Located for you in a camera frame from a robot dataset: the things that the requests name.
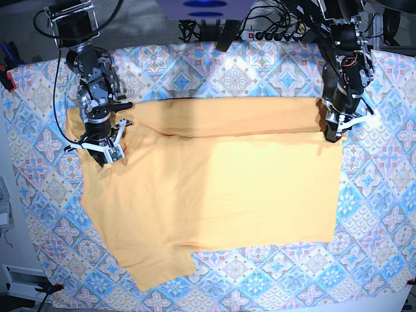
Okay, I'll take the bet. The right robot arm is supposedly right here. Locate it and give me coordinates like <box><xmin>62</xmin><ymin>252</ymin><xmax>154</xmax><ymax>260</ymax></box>
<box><xmin>43</xmin><ymin>1</ymin><xmax>133</xmax><ymax>166</ymax></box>

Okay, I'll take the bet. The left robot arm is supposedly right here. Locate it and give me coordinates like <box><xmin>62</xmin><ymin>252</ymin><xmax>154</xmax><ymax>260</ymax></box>
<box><xmin>318</xmin><ymin>1</ymin><xmax>377</xmax><ymax>143</ymax></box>

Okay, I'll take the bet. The white power strip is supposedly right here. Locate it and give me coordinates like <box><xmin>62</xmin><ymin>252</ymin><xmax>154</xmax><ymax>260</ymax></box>
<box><xmin>240</xmin><ymin>31</ymin><xmax>302</xmax><ymax>42</ymax></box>

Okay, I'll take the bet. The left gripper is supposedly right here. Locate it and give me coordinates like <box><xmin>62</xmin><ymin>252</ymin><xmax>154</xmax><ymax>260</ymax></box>
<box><xmin>323</xmin><ymin>86</ymin><xmax>379</xmax><ymax>143</ymax></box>

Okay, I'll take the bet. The white rail bottom-left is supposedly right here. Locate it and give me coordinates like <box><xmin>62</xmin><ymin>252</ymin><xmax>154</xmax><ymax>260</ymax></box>
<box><xmin>1</xmin><ymin>265</ymin><xmax>49</xmax><ymax>303</ymax></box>

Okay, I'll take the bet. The patterned blue tablecloth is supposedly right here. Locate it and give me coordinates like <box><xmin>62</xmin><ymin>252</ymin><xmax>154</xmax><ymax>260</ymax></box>
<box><xmin>1</xmin><ymin>51</ymin><xmax>415</xmax><ymax>311</ymax></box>

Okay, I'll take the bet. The orange black clamp bottom-left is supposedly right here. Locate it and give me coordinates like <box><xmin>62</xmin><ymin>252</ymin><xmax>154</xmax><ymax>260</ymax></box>
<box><xmin>35</xmin><ymin>283</ymin><xmax>64</xmax><ymax>295</ymax></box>

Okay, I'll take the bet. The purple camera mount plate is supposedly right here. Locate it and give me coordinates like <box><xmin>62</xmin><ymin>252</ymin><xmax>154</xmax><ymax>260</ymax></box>
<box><xmin>156</xmin><ymin>0</ymin><xmax>254</xmax><ymax>20</ymax></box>

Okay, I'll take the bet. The yellow T-shirt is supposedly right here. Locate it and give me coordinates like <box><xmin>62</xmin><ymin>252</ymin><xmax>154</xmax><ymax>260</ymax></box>
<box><xmin>78</xmin><ymin>97</ymin><xmax>342</xmax><ymax>291</ymax></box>

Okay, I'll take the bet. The white box left edge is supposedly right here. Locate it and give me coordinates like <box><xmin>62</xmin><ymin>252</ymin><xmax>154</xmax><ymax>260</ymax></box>
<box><xmin>0</xmin><ymin>177</ymin><xmax>14</xmax><ymax>229</ymax></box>

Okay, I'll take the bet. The black table clamp top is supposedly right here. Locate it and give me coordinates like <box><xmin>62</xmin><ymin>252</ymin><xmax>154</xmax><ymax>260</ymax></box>
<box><xmin>216</xmin><ymin>19</ymin><xmax>241</xmax><ymax>52</ymax></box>

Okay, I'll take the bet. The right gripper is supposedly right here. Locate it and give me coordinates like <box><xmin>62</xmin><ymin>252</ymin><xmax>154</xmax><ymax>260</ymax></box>
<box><xmin>64</xmin><ymin>118</ymin><xmax>133</xmax><ymax>168</ymax></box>

